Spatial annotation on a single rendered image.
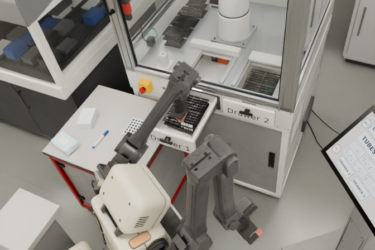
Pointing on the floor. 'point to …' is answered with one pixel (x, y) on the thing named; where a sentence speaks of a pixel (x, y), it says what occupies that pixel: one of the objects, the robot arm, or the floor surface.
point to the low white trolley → (114, 101)
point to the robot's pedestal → (32, 224)
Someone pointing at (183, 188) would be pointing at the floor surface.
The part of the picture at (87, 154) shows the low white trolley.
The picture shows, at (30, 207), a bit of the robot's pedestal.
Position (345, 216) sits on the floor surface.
